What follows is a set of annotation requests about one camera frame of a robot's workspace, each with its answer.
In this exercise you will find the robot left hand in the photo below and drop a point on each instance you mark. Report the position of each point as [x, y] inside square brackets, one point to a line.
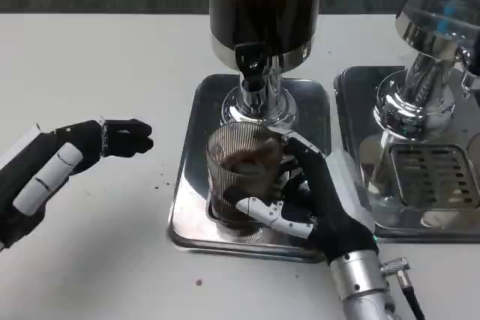
[82, 144]

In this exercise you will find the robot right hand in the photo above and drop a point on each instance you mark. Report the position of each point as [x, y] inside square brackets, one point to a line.
[326, 207]

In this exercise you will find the clear ribbed glass cup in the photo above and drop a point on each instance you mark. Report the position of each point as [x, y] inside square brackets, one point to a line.
[240, 170]

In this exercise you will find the black dispenser tap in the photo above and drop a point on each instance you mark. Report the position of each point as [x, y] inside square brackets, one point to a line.
[250, 63]

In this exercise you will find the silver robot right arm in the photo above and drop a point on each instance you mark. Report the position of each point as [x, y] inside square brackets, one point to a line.
[360, 286]

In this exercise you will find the steel drip tray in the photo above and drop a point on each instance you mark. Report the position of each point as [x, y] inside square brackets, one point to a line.
[187, 200]
[356, 110]

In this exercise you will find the steel drip grid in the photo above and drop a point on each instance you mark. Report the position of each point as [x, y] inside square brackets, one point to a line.
[435, 174]

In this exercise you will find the steel dispenser tap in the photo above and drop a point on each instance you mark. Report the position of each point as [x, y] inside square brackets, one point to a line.
[468, 72]

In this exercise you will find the clear drink dispenser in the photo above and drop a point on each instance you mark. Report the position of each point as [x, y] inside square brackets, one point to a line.
[431, 27]

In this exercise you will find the dark drink dispenser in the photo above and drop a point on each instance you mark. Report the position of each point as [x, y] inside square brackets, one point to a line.
[266, 5]

